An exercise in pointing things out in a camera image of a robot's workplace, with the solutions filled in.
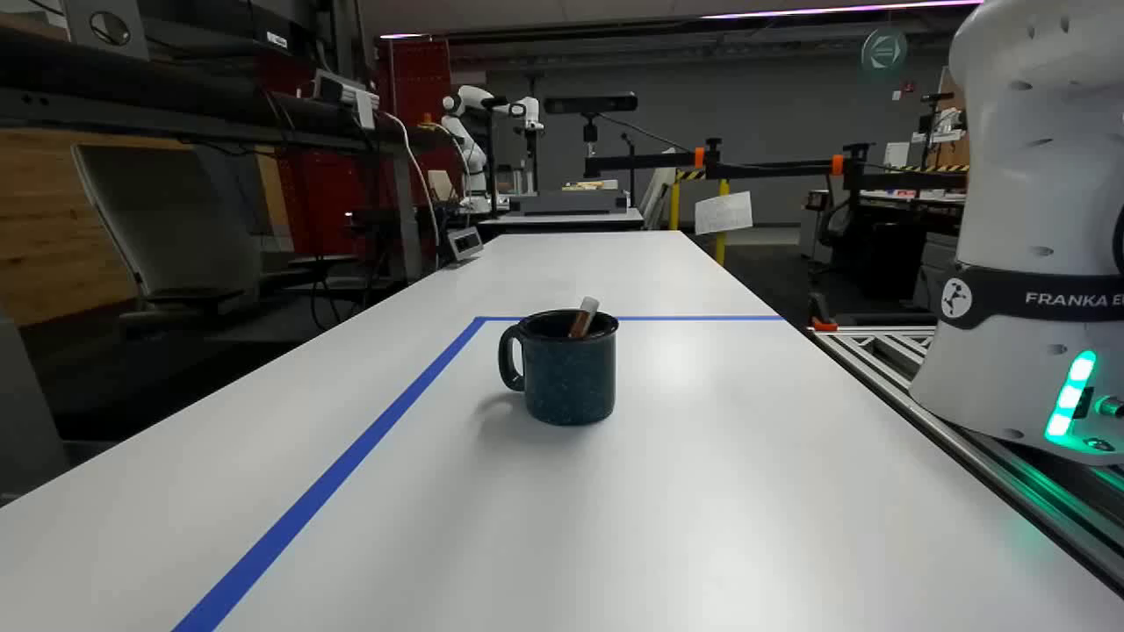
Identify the blue tape line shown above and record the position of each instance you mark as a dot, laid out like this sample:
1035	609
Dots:
256	563

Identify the wooden board panel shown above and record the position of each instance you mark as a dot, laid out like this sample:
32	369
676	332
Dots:
55	252

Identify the red cabinet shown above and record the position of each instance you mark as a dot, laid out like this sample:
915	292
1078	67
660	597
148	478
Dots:
326	190

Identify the aluminium mounting rail base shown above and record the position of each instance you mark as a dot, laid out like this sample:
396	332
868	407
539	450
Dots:
1072	505

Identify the background black camera bar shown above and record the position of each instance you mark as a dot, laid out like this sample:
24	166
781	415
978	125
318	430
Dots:
592	105

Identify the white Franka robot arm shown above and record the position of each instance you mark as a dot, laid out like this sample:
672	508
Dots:
1032	322

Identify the white paper sign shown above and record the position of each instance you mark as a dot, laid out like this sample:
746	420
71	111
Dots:
729	212

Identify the dark blue enamel mug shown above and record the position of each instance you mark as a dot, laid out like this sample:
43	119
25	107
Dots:
559	376

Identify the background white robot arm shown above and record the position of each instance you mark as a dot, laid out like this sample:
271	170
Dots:
472	100

